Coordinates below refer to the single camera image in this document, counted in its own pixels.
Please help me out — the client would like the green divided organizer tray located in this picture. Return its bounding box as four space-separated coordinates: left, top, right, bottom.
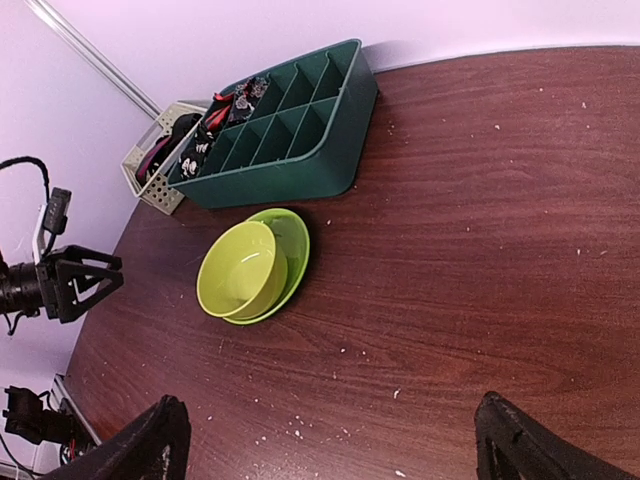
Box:
168 39 378 209

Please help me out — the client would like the red black rolled tie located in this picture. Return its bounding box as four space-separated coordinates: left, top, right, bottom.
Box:
203 93 234 133

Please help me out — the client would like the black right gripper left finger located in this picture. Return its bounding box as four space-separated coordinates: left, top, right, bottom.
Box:
44 395 191 480

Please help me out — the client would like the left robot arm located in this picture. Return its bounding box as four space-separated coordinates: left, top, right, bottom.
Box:
1 245 124 324

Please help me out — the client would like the left aluminium frame post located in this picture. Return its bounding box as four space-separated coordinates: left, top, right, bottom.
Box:
25 0 161 119

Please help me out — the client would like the pale green perforated basket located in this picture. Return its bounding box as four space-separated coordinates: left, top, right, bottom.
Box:
121 102 205 215

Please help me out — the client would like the lime green plate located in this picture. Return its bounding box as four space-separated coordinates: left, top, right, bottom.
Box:
224 208 311 325

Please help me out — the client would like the red navy striped tie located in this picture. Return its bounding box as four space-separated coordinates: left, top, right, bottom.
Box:
135 135 173 186

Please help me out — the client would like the black white patterned rolled tie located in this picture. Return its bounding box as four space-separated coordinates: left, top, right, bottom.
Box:
179 122 214 181

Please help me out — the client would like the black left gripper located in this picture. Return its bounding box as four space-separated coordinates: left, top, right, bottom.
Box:
35 245 123 324

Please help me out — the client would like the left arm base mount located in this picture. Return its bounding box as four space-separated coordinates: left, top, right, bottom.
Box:
2 386 76 445

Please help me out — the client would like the dark floral rolled tie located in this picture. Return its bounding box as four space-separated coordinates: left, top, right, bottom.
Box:
228 76 270 125

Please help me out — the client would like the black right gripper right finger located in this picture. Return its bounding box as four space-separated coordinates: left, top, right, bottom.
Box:
474 391 635 480

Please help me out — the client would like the lime green bowl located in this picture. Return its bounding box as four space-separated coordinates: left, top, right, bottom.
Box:
196 221 288 320

